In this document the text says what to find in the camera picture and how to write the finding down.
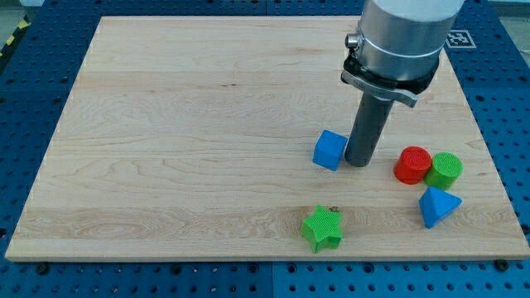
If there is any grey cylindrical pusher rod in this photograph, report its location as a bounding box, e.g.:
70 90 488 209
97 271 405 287
344 93 393 167

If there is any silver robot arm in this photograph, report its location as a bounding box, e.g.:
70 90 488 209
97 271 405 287
341 0 464 167

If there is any blue triangle block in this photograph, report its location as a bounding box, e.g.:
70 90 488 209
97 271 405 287
419 186 462 229

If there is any blue cube block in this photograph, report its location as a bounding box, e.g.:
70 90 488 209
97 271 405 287
312 130 348 171

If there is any red cylinder block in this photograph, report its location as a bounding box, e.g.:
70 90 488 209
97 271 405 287
393 146 432 185

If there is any green cylinder block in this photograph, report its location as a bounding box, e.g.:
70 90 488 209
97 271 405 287
423 152 463 190

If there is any white fiducial marker tag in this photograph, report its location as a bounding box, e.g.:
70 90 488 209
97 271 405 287
446 30 476 49

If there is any green star block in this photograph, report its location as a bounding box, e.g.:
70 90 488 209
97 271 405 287
301 205 343 253

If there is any light wooden board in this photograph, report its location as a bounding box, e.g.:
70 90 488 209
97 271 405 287
6 17 529 262

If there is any yellow black hazard tape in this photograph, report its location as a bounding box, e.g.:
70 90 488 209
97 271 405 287
1 16 31 59

